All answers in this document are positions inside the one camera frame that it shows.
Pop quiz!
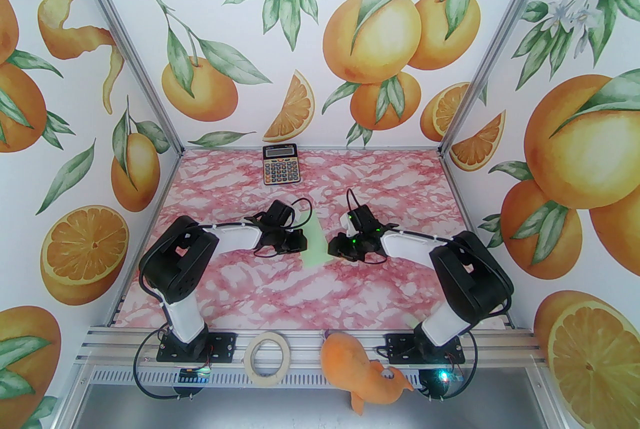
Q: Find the light green paper sheet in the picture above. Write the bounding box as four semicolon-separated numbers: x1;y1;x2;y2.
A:
300;219;331;268

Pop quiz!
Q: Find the aluminium frame rail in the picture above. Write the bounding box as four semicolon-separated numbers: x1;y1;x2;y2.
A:
75;326;548;370

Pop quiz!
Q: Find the black base power cable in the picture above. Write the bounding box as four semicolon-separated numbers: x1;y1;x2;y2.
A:
420;328;482;403
132;331;213;402

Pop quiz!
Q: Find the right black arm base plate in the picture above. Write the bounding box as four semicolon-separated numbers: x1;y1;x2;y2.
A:
387;333;466;365

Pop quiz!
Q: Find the beige masking tape roll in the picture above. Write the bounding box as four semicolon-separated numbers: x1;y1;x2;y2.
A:
245;332;292;387

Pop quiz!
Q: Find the small green circuit board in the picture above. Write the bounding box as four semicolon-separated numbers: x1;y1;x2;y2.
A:
179;367;213;384
429;368;465;388

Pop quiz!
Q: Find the black orange calculator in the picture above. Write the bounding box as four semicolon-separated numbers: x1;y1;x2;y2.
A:
262;143;299;187

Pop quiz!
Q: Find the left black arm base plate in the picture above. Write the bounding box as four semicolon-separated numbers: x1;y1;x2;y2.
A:
156;332;237;364

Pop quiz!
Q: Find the aluminium frame post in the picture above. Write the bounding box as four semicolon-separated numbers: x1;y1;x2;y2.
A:
57;0;185;157
436;0;575;157

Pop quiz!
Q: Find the orange plush toy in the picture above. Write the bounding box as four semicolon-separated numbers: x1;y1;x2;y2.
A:
320;334;415;415

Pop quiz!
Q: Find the grey metal tray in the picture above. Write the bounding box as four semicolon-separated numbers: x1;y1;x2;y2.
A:
60;364;568;429

